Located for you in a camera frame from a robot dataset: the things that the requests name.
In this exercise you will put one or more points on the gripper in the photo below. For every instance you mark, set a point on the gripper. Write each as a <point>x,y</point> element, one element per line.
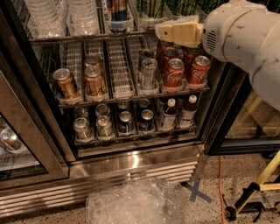
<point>215,35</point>

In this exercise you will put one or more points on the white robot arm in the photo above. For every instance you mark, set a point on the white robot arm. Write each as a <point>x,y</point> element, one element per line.
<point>240,32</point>

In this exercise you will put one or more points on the red coke can middle right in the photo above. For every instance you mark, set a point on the red coke can middle right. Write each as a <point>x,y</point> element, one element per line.
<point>190,54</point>

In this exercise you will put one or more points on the red coke can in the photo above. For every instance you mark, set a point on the red coke can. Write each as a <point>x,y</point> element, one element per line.
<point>190,54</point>
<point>161,45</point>
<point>173,73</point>
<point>199,70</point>
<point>167,54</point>

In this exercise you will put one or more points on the red coke can rear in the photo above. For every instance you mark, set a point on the red coke can rear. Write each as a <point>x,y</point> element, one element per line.
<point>161,45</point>

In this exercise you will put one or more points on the red coke can middle left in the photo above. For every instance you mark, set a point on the red coke can middle left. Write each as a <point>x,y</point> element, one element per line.
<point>167,54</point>

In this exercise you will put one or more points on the red coke can front right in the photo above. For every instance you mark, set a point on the red coke can front right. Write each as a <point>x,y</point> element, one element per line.
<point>199,70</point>

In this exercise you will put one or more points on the red coke can front left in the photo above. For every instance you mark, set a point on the red coke can front left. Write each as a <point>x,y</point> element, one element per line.
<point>173,73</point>

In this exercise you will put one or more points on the silver diet coke can rear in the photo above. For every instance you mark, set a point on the silver diet coke can rear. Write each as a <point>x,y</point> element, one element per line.
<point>143,54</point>

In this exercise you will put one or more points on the silver diet coke can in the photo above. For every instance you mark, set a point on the silver diet coke can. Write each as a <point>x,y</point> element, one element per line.
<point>149,67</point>
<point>143,54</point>

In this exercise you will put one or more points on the silver diet coke can front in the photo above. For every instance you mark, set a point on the silver diet coke can front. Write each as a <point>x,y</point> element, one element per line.
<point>149,67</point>

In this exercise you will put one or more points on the red bull can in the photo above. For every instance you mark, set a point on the red bull can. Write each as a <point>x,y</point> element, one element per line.
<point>118,9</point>

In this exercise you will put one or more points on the blue pepsi can rear right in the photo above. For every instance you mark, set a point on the blue pepsi can rear right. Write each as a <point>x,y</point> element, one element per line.
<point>144,104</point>

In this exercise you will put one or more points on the blue pepsi can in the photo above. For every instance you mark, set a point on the blue pepsi can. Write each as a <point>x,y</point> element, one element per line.
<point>125,124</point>
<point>123,106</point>
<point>144,104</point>
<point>146,120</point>

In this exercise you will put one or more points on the brown root beer can rear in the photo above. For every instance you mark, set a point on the brown root beer can rear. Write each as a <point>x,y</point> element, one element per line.
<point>93,60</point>

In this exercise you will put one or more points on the brown root beer can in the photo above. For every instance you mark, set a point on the brown root beer can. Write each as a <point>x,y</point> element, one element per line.
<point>95,81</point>
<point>66,83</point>
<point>93,60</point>

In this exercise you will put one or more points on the blue pepsi can rear left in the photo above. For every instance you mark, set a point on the blue pepsi can rear left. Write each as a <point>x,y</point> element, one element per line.
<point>123,106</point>

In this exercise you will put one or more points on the blue pepsi can front right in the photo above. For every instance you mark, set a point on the blue pepsi can front right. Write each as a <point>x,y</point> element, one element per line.
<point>146,120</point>

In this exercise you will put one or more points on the brown root beer can front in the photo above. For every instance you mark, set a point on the brown root beer can front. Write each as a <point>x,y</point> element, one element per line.
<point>95,81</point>

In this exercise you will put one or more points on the fridge glass door right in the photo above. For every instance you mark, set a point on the fridge glass door right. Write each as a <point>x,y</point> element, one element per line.
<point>241,122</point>

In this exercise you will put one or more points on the fridge glass door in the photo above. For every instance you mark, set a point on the fridge glass door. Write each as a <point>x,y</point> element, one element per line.
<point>42,160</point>
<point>241,122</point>

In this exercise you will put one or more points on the blue pepsi can front left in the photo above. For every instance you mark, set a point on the blue pepsi can front left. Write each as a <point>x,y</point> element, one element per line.
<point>125,124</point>

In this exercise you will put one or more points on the silver green can rear right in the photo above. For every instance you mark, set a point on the silver green can rear right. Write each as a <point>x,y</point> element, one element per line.
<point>102,110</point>

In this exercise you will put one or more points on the silver green can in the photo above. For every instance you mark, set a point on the silver green can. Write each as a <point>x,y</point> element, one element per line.
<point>82,129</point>
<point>104,126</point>
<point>102,110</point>
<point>81,112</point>

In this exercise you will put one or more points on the stainless steel fridge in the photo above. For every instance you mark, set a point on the stainless steel fridge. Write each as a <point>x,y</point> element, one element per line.
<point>178,155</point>

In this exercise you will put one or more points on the silver green can front right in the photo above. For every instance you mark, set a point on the silver green can front right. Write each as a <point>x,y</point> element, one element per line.
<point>104,126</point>

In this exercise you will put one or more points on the brown root beer can left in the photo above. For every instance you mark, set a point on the brown root beer can left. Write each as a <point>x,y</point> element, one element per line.
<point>66,83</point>

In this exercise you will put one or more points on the silver green can rear left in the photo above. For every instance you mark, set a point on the silver green can rear left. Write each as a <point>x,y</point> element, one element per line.
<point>81,112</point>

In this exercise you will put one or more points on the silver green can front left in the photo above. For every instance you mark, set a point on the silver green can front left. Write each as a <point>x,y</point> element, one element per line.
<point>82,129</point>

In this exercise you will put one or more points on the fridge glass door left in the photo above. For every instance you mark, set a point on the fridge glass door left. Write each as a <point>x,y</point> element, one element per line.
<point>42,160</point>

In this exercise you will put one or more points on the can behind left door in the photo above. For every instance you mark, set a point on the can behind left door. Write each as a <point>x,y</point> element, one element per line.
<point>12,141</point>

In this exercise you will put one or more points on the iced tea bottle right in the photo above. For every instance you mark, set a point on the iced tea bottle right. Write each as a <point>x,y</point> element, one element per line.
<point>188,111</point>

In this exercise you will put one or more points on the iced tea bottle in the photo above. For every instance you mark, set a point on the iced tea bottle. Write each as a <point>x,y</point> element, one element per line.
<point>188,111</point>
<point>168,115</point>

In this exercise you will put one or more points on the iced tea bottle left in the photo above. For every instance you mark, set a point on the iced tea bottle left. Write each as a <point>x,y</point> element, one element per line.
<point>168,115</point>

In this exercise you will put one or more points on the clear water bottle right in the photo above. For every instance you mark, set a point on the clear water bottle right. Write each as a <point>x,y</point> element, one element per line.
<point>83,18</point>

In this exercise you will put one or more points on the clear water bottle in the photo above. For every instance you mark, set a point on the clear water bottle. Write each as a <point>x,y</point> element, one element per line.
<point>47,18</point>
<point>83,18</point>

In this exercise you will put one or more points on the clear water bottle left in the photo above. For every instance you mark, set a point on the clear water bottle left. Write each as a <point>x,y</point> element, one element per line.
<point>47,18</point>

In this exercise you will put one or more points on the blue tape cross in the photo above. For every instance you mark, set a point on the blue tape cross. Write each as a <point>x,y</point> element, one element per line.
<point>195,191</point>

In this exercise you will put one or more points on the clear plastic bin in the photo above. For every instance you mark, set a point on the clear plastic bin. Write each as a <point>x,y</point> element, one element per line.
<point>149,201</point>

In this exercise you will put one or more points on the yellow black wheeled stand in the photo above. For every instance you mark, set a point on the yellow black wheeled stand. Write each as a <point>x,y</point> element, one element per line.
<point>244,206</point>

